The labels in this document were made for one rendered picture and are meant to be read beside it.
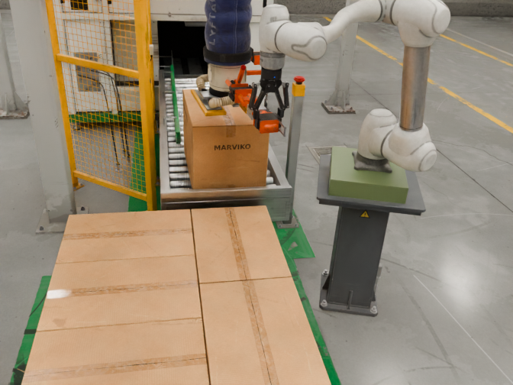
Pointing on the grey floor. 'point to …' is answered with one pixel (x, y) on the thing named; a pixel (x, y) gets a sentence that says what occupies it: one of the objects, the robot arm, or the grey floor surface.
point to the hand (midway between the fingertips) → (268, 120)
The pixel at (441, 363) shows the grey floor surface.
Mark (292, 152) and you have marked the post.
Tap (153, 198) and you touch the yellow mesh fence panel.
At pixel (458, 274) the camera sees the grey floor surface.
